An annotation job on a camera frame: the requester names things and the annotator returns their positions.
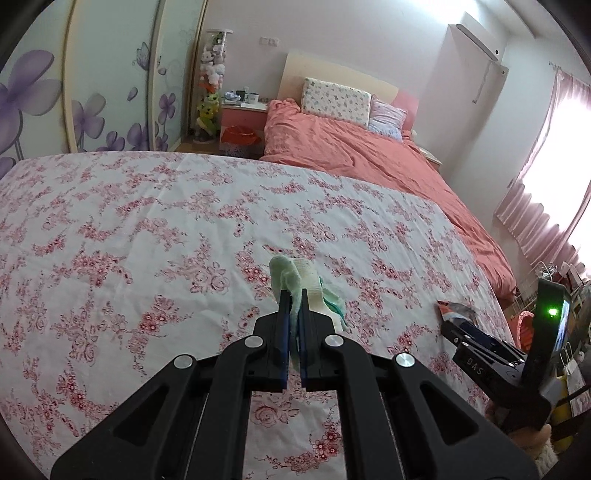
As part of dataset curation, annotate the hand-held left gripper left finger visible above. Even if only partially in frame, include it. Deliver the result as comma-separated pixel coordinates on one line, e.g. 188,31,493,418
50,288,294,480

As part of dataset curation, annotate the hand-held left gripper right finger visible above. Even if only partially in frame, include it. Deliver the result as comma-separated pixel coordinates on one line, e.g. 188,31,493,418
298,288,541,480

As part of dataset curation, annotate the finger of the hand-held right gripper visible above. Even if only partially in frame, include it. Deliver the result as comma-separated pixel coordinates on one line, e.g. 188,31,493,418
459,322,527,364
441,320,525,386

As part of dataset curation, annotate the orange plastic basket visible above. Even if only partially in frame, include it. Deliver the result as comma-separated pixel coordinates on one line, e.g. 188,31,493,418
515,311,537,352

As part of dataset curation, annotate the red grey cloth piece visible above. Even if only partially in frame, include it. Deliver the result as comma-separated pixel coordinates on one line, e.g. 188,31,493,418
438,300,476,326

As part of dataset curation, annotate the green white cloth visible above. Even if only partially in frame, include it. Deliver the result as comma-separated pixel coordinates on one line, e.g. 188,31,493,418
269,255,350,330

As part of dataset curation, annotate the person's right forearm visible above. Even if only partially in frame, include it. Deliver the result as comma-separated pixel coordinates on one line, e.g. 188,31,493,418
531,440,561,480

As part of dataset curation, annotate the person's right hand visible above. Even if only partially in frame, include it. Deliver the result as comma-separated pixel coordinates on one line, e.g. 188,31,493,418
488,405,553,451

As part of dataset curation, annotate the white paper bag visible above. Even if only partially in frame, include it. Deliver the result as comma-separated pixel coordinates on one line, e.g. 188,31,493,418
554,342,591,416

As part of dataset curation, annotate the pink curtain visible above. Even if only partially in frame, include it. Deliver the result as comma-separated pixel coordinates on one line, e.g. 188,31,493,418
494,69,591,282

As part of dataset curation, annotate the floral pink white sheet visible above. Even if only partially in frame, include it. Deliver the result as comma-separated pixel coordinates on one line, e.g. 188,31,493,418
0,151,515,480

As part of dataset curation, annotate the salmon duvet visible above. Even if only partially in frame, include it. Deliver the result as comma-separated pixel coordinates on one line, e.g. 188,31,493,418
259,98,518,305

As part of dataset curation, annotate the pale nightstand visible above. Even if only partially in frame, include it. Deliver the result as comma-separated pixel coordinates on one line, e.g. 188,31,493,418
416,143,444,174

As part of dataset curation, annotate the pink nightstand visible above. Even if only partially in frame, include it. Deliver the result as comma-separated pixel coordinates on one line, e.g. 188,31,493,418
219,102,269,158

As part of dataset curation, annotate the yellow green plush toy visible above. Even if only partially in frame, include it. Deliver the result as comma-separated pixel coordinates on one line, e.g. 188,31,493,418
196,92,221,130

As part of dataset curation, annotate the striped pink pillow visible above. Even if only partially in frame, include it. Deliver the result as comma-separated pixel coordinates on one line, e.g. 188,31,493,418
368,98,407,140

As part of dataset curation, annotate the floral pillow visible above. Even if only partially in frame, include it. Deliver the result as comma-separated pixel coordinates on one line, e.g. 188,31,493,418
301,78,372,129

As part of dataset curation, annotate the beige pink headboard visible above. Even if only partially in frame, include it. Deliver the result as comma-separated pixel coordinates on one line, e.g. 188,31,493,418
278,52,419,134

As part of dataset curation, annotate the clear tube of plush toys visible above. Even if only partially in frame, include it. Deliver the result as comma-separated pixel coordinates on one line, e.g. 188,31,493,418
194,28,234,141

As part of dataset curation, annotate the white air conditioner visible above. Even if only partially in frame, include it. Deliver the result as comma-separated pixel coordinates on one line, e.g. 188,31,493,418
450,23,502,63

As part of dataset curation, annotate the wardrobe with floral doors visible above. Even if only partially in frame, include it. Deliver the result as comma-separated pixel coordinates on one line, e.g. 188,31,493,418
0,0,208,185

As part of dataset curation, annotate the white wire rack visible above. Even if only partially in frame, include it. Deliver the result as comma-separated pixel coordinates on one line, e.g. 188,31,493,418
510,261,555,319

